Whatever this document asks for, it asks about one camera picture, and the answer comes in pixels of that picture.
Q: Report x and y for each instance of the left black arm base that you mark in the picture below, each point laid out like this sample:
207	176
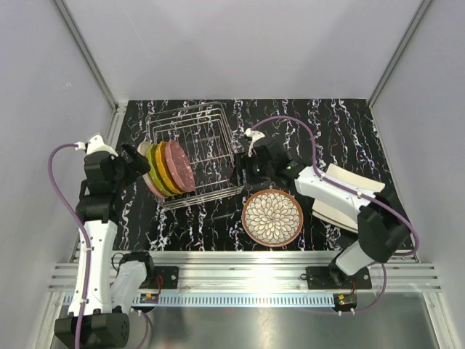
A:
161	275

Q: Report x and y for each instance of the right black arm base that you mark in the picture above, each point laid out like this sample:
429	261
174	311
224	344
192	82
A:
331	278

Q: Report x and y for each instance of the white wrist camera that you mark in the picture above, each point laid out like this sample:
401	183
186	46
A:
96	144
253	136

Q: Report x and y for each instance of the aluminium frame post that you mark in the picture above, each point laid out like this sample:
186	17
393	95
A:
80	42
410	31

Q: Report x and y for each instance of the black marble pattern mat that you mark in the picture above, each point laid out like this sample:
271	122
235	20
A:
332	131

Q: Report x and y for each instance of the pink polka dot plate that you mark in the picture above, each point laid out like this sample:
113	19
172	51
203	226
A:
179	166

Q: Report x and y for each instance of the green polka dot plate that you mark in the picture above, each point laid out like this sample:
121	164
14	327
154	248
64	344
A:
155	175

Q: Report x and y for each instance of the floral patterned brown plate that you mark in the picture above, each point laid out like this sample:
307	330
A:
272	218

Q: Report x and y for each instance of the left aluminium frame post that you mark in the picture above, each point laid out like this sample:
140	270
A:
80	42

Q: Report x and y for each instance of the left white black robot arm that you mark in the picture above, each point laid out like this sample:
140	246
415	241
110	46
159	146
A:
98	316

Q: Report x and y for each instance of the aluminium mounting rail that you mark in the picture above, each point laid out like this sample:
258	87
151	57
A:
280	271

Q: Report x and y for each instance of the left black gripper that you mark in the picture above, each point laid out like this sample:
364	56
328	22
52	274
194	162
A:
139	163

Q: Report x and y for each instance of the metal wire dish rack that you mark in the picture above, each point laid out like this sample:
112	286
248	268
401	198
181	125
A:
204	134

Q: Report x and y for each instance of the white square plate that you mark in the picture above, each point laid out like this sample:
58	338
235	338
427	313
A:
332	215

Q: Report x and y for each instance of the orange polka dot plate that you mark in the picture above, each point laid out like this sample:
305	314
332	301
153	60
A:
164	170

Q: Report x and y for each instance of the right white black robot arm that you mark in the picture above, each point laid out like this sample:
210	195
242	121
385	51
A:
381	223

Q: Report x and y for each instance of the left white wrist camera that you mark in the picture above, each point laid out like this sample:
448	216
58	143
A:
96	144

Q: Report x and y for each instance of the right aluminium frame post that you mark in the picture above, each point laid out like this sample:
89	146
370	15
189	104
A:
410	31

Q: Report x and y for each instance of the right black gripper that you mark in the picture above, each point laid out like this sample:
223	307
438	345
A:
242	161

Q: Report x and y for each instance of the white slotted cable duct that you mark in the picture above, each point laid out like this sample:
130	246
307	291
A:
224	300

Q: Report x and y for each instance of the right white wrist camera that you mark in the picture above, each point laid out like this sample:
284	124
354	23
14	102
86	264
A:
253	136

